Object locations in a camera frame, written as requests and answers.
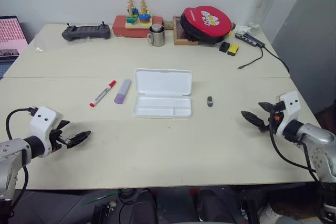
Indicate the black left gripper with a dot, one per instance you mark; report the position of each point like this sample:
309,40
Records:
55,137

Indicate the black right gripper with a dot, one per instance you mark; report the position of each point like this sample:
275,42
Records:
274,123

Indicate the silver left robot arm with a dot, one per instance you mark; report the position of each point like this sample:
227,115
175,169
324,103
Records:
13,153

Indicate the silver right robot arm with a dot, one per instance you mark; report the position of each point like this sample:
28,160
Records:
313,136

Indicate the white plastic case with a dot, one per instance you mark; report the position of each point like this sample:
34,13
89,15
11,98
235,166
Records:
162,95

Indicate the red capped white marker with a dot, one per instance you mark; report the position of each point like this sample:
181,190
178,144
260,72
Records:
101,95

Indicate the small black clip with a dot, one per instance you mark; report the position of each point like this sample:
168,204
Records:
210,101

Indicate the purple glue stick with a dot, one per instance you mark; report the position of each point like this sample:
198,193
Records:
122,91

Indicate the small yellow black block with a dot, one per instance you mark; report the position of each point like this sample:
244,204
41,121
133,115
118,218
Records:
233,49

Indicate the green thin stick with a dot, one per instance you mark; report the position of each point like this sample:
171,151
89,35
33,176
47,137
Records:
99,198

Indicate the white crumpled tissue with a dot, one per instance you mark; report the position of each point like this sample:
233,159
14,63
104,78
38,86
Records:
241,28

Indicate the clear plastic bag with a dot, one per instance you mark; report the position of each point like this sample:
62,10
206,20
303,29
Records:
43,44

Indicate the dark grey handheld controller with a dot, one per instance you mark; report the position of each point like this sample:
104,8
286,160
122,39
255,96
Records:
86,31

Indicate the white shoe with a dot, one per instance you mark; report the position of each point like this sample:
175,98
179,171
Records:
269,213

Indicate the dark rounded shape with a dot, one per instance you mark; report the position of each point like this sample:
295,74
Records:
143,208
214,205

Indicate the red and black round pad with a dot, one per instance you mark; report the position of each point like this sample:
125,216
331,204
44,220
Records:
207,22

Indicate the clear bottle with green lid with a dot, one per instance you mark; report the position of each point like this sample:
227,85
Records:
265,1

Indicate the red cardboard box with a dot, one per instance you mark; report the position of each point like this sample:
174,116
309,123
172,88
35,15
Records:
119,28

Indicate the small brown wooden piece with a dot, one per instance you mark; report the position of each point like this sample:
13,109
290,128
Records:
168,25

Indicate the stainless steel mug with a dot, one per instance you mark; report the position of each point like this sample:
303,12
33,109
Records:
157,36

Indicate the wooden colourful stacking toy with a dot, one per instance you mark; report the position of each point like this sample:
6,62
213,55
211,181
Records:
138,19

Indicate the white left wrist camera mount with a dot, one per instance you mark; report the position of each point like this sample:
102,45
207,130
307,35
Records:
42,124

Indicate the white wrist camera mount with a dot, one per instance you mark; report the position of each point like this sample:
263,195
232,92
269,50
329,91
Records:
291,106
42,124

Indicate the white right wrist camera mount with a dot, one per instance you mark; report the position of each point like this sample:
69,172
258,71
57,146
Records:
291,106

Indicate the wooden frame box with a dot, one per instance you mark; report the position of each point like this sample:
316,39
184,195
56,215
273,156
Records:
179,37

